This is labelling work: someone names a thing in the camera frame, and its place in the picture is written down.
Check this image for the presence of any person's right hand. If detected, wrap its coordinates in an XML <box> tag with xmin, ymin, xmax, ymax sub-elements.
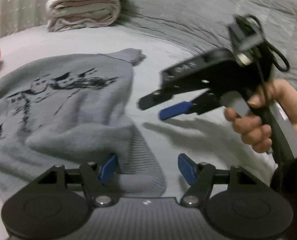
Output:
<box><xmin>225</xmin><ymin>79</ymin><xmax>297</xmax><ymax>153</ymax></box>

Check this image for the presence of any grey printed knit sweater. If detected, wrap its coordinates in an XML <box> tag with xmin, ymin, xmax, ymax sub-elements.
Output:
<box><xmin>0</xmin><ymin>48</ymin><xmax>167</xmax><ymax>198</ymax></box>

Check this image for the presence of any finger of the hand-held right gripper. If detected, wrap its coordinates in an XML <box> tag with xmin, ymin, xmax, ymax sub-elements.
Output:
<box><xmin>138</xmin><ymin>89</ymin><xmax>175</xmax><ymax>111</ymax></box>
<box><xmin>158</xmin><ymin>96</ymin><xmax>222</xmax><ymax>121</ymax></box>

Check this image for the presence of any light grey bed sheet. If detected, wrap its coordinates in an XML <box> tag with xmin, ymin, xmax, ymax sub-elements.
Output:
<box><xmin>0</xmin><ymin>22</ymin><xmax>297</xmax><ymax>205</ymax></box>

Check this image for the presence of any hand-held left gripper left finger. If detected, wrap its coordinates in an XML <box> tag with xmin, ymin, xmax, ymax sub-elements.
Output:
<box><xmin>36</xmin><ymin>154</ymin><xmax>119</xmax><ymax>207</ymax></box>

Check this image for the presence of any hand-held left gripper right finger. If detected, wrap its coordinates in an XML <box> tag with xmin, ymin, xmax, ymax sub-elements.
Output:
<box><xmin>178</xmin><ymin>154</ymin><xmax>264</xmax><ymax>207</ymax></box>

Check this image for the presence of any grey star curtain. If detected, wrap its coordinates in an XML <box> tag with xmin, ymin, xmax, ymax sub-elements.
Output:
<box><xmin>0</xmin><ymin>0</ymin><xmax>67</xmax><ymax>46</ymax></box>

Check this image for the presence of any black cable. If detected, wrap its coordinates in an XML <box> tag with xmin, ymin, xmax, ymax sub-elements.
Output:
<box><xmin>237</xmin><ymin>14</ymin><xmax>290</xmax><ymax>73</ymax></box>

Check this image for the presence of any folded white quilt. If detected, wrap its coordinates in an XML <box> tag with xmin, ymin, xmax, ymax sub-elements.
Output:
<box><xmin>45</xmin><ymin>0</ymin><xmax>135</xmax><ymax>32</ymax></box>

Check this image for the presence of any person's dark clothing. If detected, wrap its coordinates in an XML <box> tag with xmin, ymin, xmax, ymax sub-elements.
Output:
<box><xmin>271</xmin><ymin>155</ymin><xmax>297</xmax><ymax>240</ymax></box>

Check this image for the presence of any grey quilted bedspread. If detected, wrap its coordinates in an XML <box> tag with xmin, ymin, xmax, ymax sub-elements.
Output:
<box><xmin>112</xmin><ymin>0</ymin><xmax>297</xmax><ymax>100</ymax></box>

